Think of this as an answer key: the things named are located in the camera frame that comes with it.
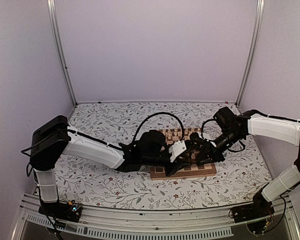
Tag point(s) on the aluminium frame post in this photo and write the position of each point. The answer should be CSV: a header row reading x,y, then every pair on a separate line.
x,y
252,50
52,13

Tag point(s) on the front aluminium rail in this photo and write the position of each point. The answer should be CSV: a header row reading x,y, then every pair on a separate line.
x,y
101,223

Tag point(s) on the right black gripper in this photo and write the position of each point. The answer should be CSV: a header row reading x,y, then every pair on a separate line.
x,y
210,152

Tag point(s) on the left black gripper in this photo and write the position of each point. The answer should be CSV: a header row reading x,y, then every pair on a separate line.
x,y
168,172

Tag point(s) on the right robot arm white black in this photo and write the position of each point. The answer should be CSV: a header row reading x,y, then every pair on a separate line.
x,y
235,128

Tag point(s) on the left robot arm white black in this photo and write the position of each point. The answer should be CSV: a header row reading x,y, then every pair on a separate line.
x,y
57,137

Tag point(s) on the right aluminium frame post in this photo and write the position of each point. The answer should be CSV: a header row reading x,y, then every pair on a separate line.
x,y
252,50

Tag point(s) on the floral patterned table mat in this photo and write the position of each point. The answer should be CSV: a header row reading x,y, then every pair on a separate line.
x,y
237,179

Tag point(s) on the wooden chess board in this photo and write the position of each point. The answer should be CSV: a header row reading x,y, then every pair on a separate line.
x,y
194,171

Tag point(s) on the left aluminium frame post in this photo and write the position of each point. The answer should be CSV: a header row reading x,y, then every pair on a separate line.
x,y
52,13

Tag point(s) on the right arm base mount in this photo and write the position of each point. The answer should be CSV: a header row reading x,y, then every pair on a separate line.
x,y
259,213

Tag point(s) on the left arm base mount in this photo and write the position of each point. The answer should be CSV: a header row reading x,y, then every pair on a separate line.
x,y
68,211

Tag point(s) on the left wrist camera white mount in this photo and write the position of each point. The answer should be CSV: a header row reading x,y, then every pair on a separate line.
x,y
176,149

